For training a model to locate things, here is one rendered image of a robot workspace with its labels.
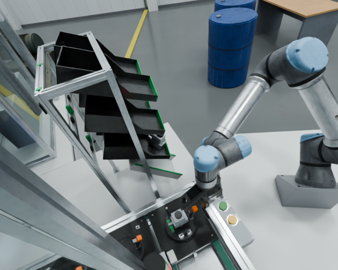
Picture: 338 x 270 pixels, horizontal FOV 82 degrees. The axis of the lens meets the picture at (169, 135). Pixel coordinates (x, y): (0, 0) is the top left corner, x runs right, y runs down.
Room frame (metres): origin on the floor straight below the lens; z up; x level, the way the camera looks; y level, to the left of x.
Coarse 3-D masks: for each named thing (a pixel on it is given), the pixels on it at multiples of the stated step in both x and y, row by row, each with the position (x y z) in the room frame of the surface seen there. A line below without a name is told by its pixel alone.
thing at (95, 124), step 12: (96, 96) 0.62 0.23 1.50; (96, 108) 0.61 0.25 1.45; (108, 108) 0.62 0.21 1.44; (132, 108) 0.63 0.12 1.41; (144, 108) 0.64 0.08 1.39; (96, 120) 0.49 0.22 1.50; (108, 120) 0.49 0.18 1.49; (120, 120) 0.50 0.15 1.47; (132, 120) 0.57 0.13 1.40; (144, 120) 0.58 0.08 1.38; (156, 120) 0.59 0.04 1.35; (108, 132) 0.49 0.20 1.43; (120, 132) 0.50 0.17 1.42; (144, 132) 0.51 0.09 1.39; (156, 132) 0.51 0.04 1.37
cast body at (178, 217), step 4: (176, 212) 0.31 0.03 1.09; (180, 212) 0.31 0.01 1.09; (184, 212) 0.32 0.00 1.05; (172, 216) 0.30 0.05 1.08; (176, 216) 0.29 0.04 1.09; (180, 216) 0.29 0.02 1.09; (184, 216) 0.29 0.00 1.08; (172, 220) 0.30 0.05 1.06; (176, 220) 0.28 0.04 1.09; (180, 220) 0.28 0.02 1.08; (184, 220) 0.28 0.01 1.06; (168, 224) 0.29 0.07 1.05; (172, 224) 0.29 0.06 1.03; (176, 224) 0.27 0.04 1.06; (180, 224) 0.28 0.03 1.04
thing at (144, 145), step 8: (104, 136) 0.54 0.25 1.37; (112, 136) 0.61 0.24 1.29; (120, 136) 0.62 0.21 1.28; (128, 136) 0.62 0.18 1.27; (144, 136) 0.63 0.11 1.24; (104, 144) 0.50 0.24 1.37; (112, 144) 0.57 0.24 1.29; (120, 144) 0.57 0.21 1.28; (128, 144) 0.58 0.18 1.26; (144, 144) 0.59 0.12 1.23; (104, 152) 0.49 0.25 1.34; (112, 152) 0.49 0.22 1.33; (120, 152) 0.49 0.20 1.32; (128, 152) 0.50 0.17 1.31; (136, 152) 0.50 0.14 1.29; (144, 152) 0.50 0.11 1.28; (152, 152) 0.54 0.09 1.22; (160, 152) 0.55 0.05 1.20; (168, 152) 0.53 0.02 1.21
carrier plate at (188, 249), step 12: (168, 204) 0.40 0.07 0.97; (180, 204) 0.39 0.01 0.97; (156, 216) 0.36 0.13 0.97; (204, 216) 0.31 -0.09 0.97; (156, 228) 0.30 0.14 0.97; (204, 228) 0.27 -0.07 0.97; (168, 240) 0.25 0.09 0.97; (192, 240) 0.23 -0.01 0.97; (204, 240) 0.22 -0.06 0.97; (180, 252) 0.19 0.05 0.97; (192, 252) 0.18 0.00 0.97
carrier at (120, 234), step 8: (144, 216) 0.37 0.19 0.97; (128, 224) 0.35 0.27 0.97; (136, 224) 0.34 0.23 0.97; (144, 224) 0.33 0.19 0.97; (112, 232) 0.32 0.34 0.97; (120, 232) 0.32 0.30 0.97; (128, 232) 0.31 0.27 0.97; (136, 232) 0.30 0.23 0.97; (144, 232) 0.30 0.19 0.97; (120, 240) 0.28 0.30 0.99; (128, 240) 0.27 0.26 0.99; (144, 240) 0.27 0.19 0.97; (152, 240) 0.26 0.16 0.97; (128, 248) 0.24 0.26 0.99; (136, 248) 0.23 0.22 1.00; (144, 248) 0.23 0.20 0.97; (152, 248) 0.23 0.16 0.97; (136, 256) 0.21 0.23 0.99; (144, 256) 0.20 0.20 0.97
